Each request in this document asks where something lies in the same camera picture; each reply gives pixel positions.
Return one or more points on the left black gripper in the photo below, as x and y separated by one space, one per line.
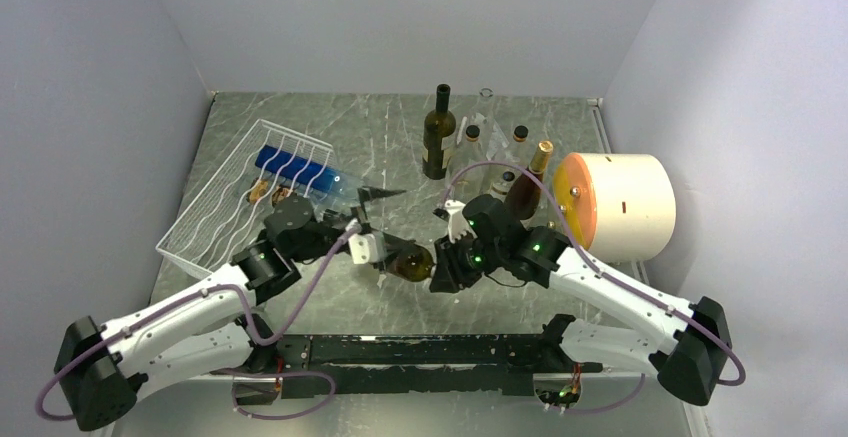
368 194

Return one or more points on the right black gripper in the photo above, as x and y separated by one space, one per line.
450 275

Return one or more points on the blue clear bottle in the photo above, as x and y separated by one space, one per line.
313 175

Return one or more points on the silver capped dark bottle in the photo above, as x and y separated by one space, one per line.
412 263

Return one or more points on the clear bottle white label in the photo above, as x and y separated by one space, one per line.
468 152

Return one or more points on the gold foil wine bottle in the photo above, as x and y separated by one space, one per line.
523 197

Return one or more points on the dark green wine bottle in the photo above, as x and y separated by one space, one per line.
439 136

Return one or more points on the clear amber liquor bottle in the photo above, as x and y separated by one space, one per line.
516 153

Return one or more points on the small dark capped bottle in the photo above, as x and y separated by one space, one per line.
261 191

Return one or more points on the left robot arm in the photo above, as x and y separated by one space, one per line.
103 370

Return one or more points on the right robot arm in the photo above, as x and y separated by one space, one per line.
683 344

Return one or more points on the white pink capped pen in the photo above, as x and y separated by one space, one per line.
461 129

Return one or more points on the clear glass flask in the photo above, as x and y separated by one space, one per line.
485 105

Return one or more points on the white cylinder orange face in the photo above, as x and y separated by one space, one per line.
620 207

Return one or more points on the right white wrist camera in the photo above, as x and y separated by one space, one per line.
458 227

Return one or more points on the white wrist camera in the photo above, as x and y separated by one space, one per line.
367 248
458 227

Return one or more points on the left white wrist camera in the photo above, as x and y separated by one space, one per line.
367 248

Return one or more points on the white wire wine rack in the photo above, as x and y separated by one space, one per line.
218 222

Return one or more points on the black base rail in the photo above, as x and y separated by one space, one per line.
360 364

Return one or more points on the aluminium frame rail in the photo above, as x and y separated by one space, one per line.
196 356

